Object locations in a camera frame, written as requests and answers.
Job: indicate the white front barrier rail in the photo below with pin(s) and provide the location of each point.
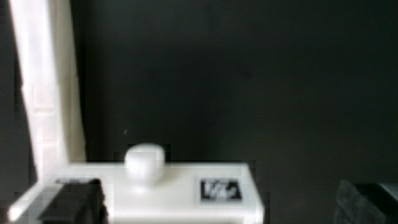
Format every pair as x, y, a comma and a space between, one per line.
46, 41

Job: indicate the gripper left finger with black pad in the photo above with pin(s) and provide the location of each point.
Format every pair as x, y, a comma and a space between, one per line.
78, 206

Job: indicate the white drawer box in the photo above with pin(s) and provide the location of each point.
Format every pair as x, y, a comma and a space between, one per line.
159, 192

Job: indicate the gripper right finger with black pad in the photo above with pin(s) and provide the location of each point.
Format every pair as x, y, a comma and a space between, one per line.
367, 203

